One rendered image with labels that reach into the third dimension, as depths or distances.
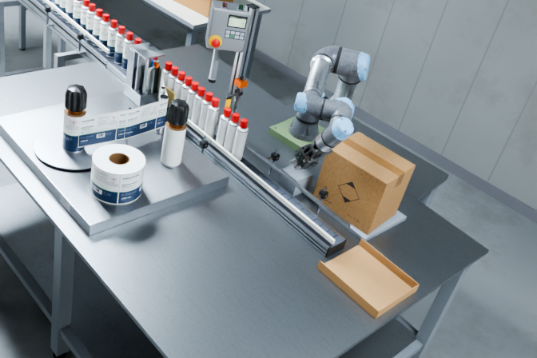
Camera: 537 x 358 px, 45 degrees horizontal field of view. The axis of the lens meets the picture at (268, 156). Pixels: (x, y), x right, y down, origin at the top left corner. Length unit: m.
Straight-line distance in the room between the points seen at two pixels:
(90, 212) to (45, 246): 0.86
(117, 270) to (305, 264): 0.71
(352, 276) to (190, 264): 0.63
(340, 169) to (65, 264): 1.17
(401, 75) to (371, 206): 2.58
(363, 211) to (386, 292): 0.36
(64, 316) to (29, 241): 0.56
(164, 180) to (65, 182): 0.39
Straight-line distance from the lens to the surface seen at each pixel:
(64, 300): 2.84
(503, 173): 4.98
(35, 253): 3.28
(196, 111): 3.00
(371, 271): 2.59
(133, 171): 2.46
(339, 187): 2.71
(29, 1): 4.24
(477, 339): 3.83
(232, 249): 2.49
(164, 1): 4.68
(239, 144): 2.82
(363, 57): 2.75
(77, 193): 2.57
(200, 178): 2.72
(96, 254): 2.39
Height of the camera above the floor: 2.48
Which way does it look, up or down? 33 degrees down
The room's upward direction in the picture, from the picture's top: 14 degrees clockwise
